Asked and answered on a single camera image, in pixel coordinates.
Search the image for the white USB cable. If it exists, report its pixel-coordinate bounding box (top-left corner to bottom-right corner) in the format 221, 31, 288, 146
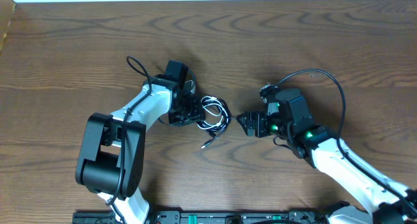
199, 95, 226, 131

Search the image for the black USB cable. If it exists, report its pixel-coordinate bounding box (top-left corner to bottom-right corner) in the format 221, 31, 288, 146
195, 96, 244, 149

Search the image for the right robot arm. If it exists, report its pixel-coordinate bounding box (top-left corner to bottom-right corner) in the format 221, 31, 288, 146
237, 87, 416, 223

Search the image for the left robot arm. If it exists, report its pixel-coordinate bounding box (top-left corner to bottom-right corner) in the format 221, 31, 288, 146
75, 74, 196, 223

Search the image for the left camera black cable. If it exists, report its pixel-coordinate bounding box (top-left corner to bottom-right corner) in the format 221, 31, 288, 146
104, 55, 153, 224

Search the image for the camera black cable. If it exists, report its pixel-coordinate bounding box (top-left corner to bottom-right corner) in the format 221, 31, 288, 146
104, 55, 153, 224
273, 68, 417, 215

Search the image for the right camera black cable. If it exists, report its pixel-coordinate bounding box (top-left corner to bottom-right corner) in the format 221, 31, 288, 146
273, 68, 417, 215

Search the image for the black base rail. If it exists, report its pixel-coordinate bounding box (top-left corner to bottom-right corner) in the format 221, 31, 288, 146
70, 211, 329, 224

